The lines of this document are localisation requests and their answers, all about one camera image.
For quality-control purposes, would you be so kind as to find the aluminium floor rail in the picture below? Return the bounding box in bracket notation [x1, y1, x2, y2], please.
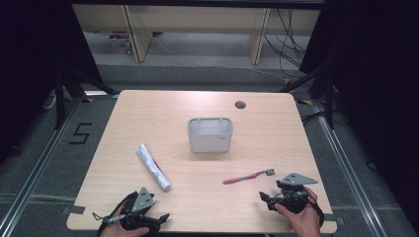
[0, 96, 83, 237]
[311, 99, 389, 237]

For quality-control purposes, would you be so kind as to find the black metal stand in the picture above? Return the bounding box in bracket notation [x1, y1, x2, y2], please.
[277, 52, 336, 130]
[53, 66, 121, 130]

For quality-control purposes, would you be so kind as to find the pale wooden desk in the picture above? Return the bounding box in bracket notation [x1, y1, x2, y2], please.
[71, 3, 322, 65]

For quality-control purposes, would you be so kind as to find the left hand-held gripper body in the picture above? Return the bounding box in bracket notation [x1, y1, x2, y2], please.
[120, 186, 156, 231]

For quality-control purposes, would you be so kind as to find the small red dark clutter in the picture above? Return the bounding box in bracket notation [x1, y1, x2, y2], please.
[107, 31, 133, 55]

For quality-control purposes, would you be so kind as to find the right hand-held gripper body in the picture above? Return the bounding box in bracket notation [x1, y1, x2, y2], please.
[276, 172, 319, 214]

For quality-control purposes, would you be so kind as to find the white toothpaste tube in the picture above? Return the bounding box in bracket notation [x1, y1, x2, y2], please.
[135, 142, 172, 192]

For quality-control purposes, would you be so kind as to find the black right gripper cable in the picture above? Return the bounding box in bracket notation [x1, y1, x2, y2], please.
[306, 196, 326, 229]

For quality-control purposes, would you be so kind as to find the bundle of black hanging cables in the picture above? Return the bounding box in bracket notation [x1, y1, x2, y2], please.
[262, 8, 308, 79]

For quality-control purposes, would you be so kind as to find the grey tape patch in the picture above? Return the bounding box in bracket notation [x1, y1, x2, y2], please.
[61, 204, 87, 215]
[320, 212, 346, 227]

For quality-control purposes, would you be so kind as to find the person's right hand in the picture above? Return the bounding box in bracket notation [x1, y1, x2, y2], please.
[274, 186, 323, 237]

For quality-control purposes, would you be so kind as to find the person's left hand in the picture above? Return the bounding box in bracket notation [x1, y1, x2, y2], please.
[99, 203, 151, 237]

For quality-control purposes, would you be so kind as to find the black curtain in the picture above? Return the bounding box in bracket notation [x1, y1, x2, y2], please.
[298, 0, 419, 228]
[0, 0, 104, 166]

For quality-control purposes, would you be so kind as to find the grey toothbrush holder box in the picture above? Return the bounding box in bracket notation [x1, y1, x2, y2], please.
[187, 117, 234, 154]

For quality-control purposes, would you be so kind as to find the pink toothbrush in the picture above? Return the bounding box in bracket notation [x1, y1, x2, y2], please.
[222, 168, 276, 186]

